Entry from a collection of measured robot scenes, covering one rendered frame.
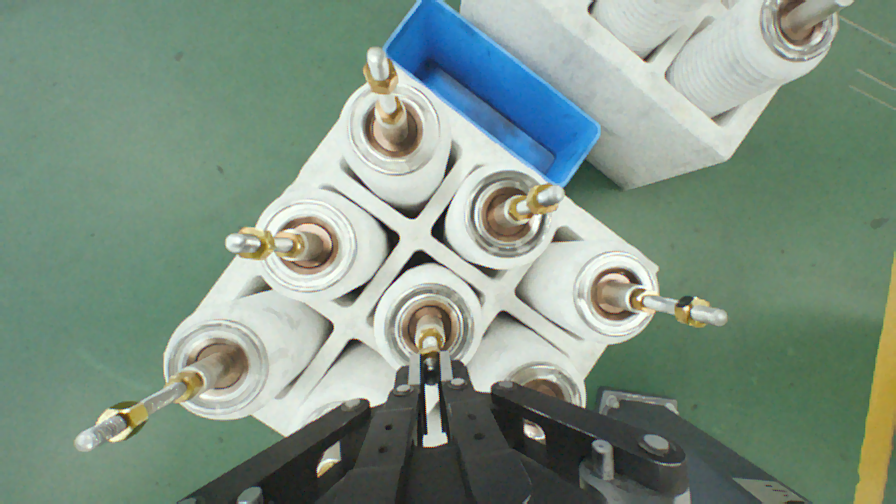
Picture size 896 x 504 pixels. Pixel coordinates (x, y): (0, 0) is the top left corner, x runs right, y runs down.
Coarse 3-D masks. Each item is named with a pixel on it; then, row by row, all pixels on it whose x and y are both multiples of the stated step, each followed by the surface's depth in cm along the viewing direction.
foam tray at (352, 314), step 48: (336, 144) 30; (480, 144) 31; (288, 192) 29; (336, 192) 34; (432, 240) 31; (576, 240) 34; (240, 288) 29; (384, 288) 30; (480, 288) 31; (336, 336) 30; (576, 336) 34; (288, 384) 33; (288, 432) 30
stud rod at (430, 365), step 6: (426, 342) 19; (432, 342) 19; (426, 360) 16; (432, 360) 16; (426, 366) 15; (432, 366) 15; (426, 372) 15; (432, 372) 15; (426, 378) 15; (432, 378) 15; (426, 384) 15; (432, 384) 15
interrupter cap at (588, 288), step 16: (608, 256) 24; (624, 256) 25; (592, 272) 25; (608, 272) 25; (624, 272) 25; (640, 272) 25; (576, 288) 24; (592, 288) 25; (656, 288) 25; (576, 304) 24; (592, 304) 25; (608, 304) 25; (592, 320) 25; (608, 320) 25; (624, 320) 25; (640, 320) 25; (608, 336) 25
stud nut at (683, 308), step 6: (684, 300) 18; (690, 300) 17; (696, 300) 17; (702, 300) 17; (678, 306) 18; (684, 306) 17; (690, 306) 17; (708, 306) 17; (678, 312) 18; (684, 312) 17; (690, 312) 17; (678, 318) 18; (684, 318) 17; (690, 318) 17; (690, 324) 17; (696, 324) 17; (702, 324) 17
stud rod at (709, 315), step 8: (648, 296) 21; (656, 296) 20; (648, 304) 21; (656, 304) 20; (664, 304) 19; (672, 304) 19; (672, 312) 19; (696, 312) 17; (704, 312) 16; (712, 312) 16; (720, 312) 16; (696, 320) 17; (704, 320) 16; (712, 320) 16; (720, 320) 16
